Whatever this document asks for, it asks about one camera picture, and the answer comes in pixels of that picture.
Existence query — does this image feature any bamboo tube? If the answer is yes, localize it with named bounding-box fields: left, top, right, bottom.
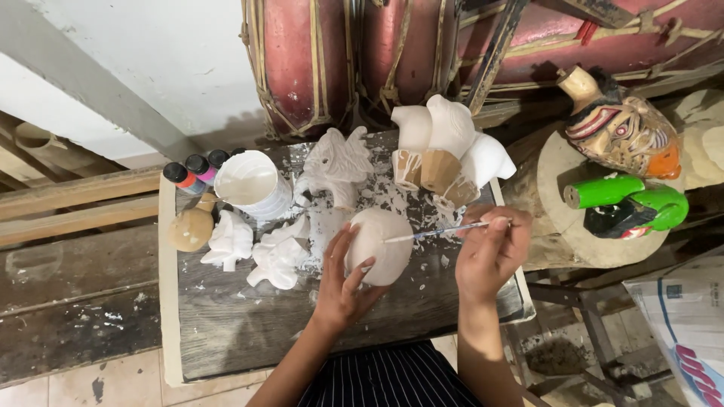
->
left=14, top=121, right=71, bottom=171

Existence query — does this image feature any dark striped skirt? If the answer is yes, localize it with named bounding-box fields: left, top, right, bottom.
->
left=296, top=339, right=483, bottom=407

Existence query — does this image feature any thin paintbrush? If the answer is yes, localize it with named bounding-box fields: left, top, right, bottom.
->
left=383, top=219, right=513, bottom=244

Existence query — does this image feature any weathered wooden bench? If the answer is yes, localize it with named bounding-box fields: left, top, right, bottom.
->
left=0, top=166, right=164, bottom=389

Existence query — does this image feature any red drum with rope lacing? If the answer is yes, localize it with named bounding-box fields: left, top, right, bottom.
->
left=359, top=0, right=460, bottom=115
left=240, top=0, right=358, bottom=140

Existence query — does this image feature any white paint cup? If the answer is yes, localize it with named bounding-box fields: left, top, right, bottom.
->
left=213, top=149, right=294, bottom=222

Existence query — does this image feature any person's right hand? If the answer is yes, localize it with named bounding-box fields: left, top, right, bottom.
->
left=455, top=204, right=533, bottom=307

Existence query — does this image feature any orange paint bottle black cap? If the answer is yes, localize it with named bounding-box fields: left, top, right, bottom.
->
left=162, top=162, right=206, bottom=196

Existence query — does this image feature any large red drum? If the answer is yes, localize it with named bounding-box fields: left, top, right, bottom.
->
left=457, top=0, right=724, bottom=87

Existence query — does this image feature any round white primed puppet head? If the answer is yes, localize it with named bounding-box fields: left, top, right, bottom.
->
left=344, top=207, right=415, bottom=287

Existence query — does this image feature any round wooden stump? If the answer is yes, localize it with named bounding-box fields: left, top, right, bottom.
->
left=501, top=129, right=686, bottom=270

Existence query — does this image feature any small white primed carved figure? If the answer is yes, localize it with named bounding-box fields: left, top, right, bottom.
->
left=200, top=210, right=255, bottom=272

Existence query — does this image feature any white puppet head wooden neck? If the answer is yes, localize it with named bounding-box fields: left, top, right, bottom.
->
left=420, top=94, right=477, bottom=196
left=390, top=104, right=434, bottom=192
left=433, top=132, right=518, bottom=213

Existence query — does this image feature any person's left hand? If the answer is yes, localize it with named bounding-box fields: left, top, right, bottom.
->
left=313, top=222, right=391, bottom=334

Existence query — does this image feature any dark metal drum stand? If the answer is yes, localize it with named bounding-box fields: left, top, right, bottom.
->
left=463, top=0, right=629, bottom=116

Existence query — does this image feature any bare tan wooden puppet head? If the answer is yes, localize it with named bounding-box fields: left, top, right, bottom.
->
left=167, top=192, right=219, bottom=253

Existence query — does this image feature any pink paint bottle black cap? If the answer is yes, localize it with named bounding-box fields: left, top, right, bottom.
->
left=184, top=154, right=219, bottom=185

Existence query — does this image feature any pale unpainted carved wood piece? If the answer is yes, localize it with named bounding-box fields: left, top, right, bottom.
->
left=672, top=87, right=724, bottom=191

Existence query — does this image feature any large white carved crowned head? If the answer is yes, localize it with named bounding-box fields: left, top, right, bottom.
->
left=293, top=126, right=376, bottom=213

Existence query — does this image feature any white woven sack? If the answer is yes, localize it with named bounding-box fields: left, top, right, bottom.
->
left=622, top=253, right=724, bottom=407

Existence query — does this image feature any green painted puppet head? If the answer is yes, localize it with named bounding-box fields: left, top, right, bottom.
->
left=563, top=173, right=690, bottom=240

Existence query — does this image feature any rusty metal stool frame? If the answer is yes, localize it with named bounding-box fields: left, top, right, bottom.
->
left=506, top=271, right=688, bottom=407

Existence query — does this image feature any painted red-faced puppet head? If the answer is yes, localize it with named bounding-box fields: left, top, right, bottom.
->
left=556, top=64, right=683, bottom=181

